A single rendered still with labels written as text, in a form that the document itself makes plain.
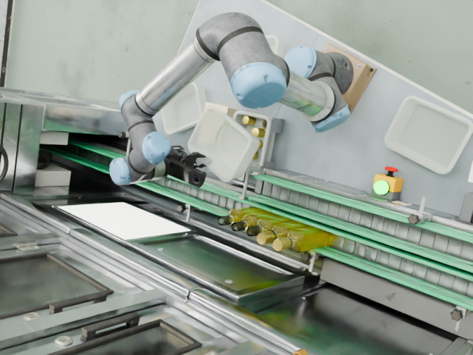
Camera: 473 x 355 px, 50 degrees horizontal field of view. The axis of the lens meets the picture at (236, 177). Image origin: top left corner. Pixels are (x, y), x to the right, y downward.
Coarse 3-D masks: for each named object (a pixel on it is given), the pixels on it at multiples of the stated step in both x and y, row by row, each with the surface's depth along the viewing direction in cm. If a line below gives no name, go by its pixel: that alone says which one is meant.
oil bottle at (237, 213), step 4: (236, 208) 166; (240, 208) 167; (244, 208) 168; (248, 208) 169; (252, 208) 170; (256, 208) 171; (228, 212) 163; (232, 212) 162; (236, 212) 161; (240, 212) 161; (244, 212) 162; (248, 212) 164; (252, 212) 165; (256, 212) 167; (260, 212) 169; (236, 216) 160; (240, 216) 160; (236, 220) 160; (240, 220) 161
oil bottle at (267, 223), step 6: (276, 216) 164; (282, 216) 165; (258, 222) 155; (264, 222) 154; (270, 222) 155; (276, 222) 156; (282, 222) 158; (288, 222) 161; (264, 228) 153; (270, 228) 154
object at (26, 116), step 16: (0, 96) 196; (16, 96) 211; (0, 112) 188; (16, 112) 192; (32, 112) 198; (0, 128) 189; (16, 128) 194; (32, 128) 199; (16, 144) 196; (32, 144) 201; (0, 160) 192; (16, 160) 197; (32, 160) 202; (16, 176) 199; (32, 176) 204; (16, 192) 200; (32, 192) 206
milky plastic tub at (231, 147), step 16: (208, 112) 163; (208, 128) 168; (224, 128) 167; (240, 128) 154; (192, 144) 167; (208, 144) 171; (224, 144) 167; (240, 144) 163; (256, 144) 156; (224, 160) 167; (240, 160) 154; (224, 176) 159; (240, 176) 161
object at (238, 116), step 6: (234, 114) 192; (240, 114) 192; (246, 114) 188; (252, 114) 186; (258, 114) 185; (240, 120) 194; (258, 120) 193; (246, 126) 197; (252, 126) 195; (258, 126) 193; (258, 138) 194; (264, 138) 192; (264, 144) 183; (258, 150) 194; (264, 150) 183; (258, 156) 194; (264, 156) 184; (252, 162) 196; (258, 162) 194; (252, 174) 187
